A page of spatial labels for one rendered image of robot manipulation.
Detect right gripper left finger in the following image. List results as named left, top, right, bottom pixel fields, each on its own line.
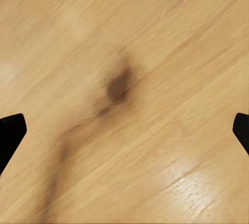
left=0, top=113, right=27, bottom=175

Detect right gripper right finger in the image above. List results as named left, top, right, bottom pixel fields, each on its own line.
left=232, top=113, right=249, bottom=155

